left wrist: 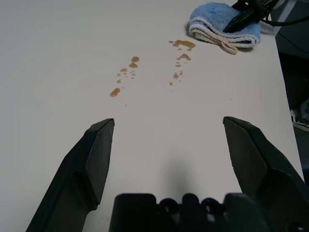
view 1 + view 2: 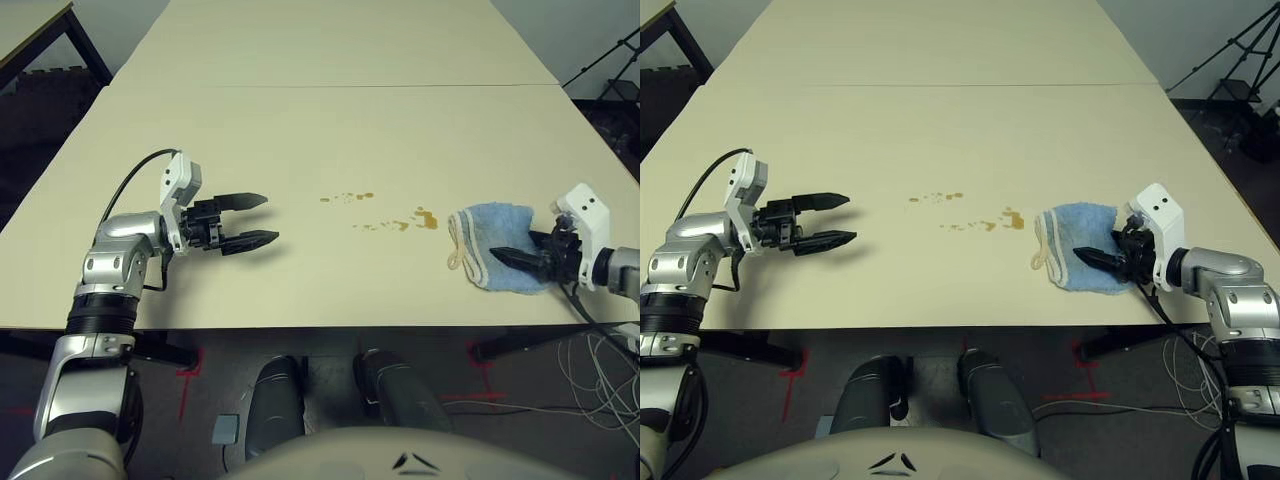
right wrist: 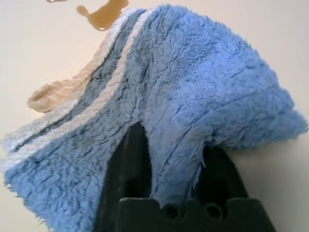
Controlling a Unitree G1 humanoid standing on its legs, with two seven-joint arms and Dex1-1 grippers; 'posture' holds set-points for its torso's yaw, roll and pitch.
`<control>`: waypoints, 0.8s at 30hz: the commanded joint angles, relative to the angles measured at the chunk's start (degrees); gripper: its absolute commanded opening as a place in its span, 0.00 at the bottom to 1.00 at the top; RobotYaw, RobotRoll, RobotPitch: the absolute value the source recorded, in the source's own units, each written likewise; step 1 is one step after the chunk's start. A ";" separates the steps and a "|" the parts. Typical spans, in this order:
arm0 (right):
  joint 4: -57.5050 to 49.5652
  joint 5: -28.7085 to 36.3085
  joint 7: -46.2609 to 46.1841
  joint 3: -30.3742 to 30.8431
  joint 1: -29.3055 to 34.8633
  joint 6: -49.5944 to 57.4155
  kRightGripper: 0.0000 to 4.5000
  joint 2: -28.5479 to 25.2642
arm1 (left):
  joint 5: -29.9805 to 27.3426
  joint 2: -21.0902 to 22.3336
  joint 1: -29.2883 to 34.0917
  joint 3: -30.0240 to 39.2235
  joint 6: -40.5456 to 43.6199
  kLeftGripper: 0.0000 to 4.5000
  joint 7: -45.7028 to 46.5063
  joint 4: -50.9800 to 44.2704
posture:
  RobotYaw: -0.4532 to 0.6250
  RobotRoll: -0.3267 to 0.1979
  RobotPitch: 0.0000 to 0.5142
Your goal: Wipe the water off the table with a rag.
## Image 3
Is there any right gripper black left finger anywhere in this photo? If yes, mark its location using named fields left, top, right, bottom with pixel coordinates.
left=93, top=120, right=155, bottom=232

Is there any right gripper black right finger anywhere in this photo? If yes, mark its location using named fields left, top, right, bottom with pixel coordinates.
left=201, top=144, right=253, bottom=202

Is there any blue fluffy striped rag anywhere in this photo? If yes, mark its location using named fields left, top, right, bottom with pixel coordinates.
left=0, top=4, right=309, bottom=232

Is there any large brown liquid puddle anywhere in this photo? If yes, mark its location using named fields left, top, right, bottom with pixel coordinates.
left=76, top=0, right=130, bottom=32

